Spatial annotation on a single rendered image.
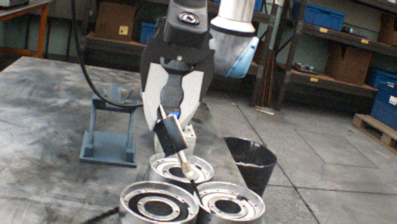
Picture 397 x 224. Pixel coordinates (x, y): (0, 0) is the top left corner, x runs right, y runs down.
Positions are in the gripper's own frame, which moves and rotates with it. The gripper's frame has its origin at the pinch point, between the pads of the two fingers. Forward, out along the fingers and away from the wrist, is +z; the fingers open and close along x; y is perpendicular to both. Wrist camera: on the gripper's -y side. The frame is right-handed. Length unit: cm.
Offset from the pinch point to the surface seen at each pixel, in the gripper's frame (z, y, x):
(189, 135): 5.9, 20.1, -6.9
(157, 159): 8.5, 11.2, -0.8
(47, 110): 8.9, 34.5, 23.1
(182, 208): 10.6, -2.6, -3.9
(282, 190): 69, 172, -100
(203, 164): 8.2, 10.8, -8.5
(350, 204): 70, 160, -146
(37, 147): 11.4, 15.3, 20.3
